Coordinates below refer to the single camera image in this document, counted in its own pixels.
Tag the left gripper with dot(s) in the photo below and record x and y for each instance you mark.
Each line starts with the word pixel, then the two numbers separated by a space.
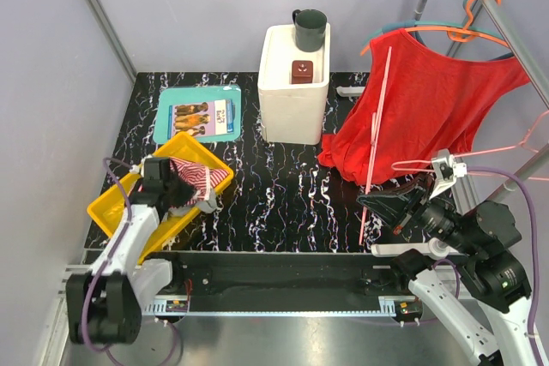
pixel 187 190

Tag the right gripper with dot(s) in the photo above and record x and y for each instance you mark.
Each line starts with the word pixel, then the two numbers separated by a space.
pixel 399 209

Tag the red white striped tank top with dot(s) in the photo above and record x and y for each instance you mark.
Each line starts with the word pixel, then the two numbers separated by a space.
pixel 203 178

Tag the pink wire hanger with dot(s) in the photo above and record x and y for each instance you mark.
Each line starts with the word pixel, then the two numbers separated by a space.
pixel 376 123
pixel 405 165

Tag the pink wire hanger front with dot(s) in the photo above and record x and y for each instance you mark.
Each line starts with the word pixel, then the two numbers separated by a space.
pixel 405 165

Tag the grey tank top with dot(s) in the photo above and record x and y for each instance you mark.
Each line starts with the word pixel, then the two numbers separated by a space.
pixel 207 206

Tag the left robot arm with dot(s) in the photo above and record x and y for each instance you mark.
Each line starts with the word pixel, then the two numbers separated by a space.
pixel 105 303

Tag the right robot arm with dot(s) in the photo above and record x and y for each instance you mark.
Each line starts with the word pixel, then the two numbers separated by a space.
pixel 489 271

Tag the orange plastic hanger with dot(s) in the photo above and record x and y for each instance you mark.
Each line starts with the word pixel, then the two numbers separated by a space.
pixel 467 31

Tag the teal plastic hanger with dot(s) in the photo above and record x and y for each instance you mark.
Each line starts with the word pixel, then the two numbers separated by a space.
pixel 433 23

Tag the yellow plastic basket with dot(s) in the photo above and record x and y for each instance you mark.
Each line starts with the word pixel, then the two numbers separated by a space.
pixel 107 210

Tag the dog picture book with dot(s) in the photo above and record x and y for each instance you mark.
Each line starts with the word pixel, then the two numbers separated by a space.
pixel 206 119

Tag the teal tray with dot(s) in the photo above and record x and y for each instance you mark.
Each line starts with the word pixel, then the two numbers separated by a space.
pixel 187 95

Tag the white foam box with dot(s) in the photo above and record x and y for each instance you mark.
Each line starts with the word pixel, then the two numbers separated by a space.
pixel 292 113

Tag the brown square box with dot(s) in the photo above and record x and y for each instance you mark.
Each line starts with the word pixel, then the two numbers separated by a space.
pixel 302 72

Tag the dark green mug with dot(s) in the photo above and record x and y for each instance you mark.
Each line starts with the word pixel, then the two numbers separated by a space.
pixel 309 29

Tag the metal clothes rack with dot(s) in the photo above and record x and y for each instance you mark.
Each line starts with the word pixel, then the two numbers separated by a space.
pixel 524 24

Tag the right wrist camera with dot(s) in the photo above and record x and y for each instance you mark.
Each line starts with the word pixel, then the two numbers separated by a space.
pixel 447 171

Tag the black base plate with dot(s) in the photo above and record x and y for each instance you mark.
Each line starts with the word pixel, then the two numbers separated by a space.
pixel 235 284

